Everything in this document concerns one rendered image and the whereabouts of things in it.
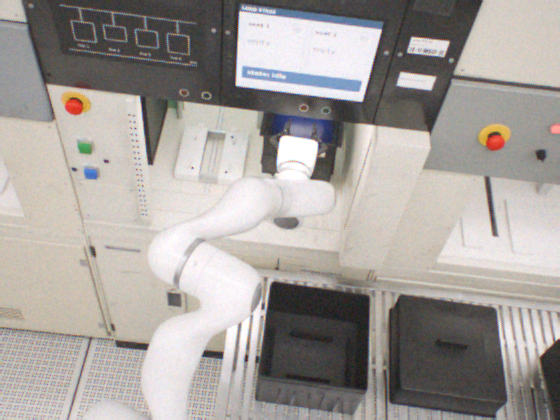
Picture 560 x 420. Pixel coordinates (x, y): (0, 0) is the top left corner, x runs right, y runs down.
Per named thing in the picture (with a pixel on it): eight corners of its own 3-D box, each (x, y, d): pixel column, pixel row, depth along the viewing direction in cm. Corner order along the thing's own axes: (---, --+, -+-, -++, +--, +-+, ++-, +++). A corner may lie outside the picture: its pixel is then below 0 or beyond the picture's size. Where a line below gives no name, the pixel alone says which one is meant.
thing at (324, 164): (255, 180, 200) (258, 110, 173) (265, 130, 211) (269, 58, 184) (333, 191, 199) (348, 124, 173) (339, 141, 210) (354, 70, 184)
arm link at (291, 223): (309, 168, 158) (273, 169, 160) (303, 210, 150) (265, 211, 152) (315, 190, 164) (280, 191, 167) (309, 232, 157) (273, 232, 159)
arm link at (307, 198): (315, 175, 130) (338, 179, 160) (240, 177, 134) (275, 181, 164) (316, 219, 130) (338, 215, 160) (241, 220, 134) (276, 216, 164)
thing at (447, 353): (389, 403, 176) (400, 385, 165) (389, 308, 193) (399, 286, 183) (496, 419, 176) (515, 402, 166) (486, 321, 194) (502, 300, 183)
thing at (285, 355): (265, 309, 189) (270, 279, 175) (359, 322, 189) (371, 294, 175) (253, 401, 172) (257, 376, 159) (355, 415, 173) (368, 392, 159)
